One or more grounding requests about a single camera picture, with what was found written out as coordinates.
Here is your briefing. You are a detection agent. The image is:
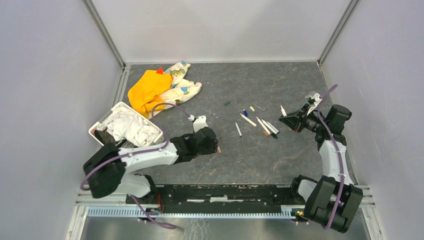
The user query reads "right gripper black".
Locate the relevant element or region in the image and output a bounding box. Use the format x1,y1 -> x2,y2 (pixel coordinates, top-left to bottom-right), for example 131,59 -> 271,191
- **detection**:
279,103 -> 328,133

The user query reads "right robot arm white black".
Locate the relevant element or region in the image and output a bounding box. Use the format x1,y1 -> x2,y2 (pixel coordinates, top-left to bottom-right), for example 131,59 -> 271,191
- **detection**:
279,104 -> 363,233

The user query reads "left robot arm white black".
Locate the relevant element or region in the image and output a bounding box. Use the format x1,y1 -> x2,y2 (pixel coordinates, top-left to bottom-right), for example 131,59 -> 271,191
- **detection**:
80,127 -> 218,204

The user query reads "white pen capped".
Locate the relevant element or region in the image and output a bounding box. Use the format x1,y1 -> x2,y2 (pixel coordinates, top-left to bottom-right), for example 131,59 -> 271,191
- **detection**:
266,121 -> 279,134

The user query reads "cream patterned cloth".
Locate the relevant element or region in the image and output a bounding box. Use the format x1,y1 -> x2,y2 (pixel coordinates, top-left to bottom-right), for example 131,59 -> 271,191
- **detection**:
145,61 -> 203,119

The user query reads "yellow orange cloth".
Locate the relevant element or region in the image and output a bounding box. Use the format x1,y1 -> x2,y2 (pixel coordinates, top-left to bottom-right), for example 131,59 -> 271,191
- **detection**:
127,67 -> 173,118

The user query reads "white laundry basket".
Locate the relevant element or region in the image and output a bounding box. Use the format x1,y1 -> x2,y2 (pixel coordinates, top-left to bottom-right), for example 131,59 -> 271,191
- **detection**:
88,101 -> 165,149

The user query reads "white cloth in basket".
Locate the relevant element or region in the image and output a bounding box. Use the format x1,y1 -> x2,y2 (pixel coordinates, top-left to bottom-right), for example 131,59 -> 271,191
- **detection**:
96,106 -> 162,148

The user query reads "black garment in basket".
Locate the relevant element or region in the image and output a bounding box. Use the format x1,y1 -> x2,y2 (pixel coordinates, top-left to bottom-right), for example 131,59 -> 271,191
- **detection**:
93,130 -> 129,148

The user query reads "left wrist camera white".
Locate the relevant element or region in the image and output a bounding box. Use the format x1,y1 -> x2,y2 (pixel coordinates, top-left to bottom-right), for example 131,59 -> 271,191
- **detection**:
192,115 -> 208,133

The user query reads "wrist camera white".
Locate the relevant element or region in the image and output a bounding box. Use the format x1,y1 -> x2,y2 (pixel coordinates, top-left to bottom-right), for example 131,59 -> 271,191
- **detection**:
192,115 -> 208,133
305,91 -> 323,116

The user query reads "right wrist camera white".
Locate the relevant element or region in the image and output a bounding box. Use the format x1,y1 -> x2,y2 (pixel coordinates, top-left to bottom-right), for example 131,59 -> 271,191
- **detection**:
305,91 -> 323,116

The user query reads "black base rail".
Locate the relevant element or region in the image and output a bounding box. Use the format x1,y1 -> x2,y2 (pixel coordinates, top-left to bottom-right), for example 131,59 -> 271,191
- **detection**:
138,184 -> 306,214

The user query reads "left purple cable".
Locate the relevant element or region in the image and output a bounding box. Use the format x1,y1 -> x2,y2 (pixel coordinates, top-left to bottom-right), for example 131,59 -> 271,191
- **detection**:
80,102 -> 195,230

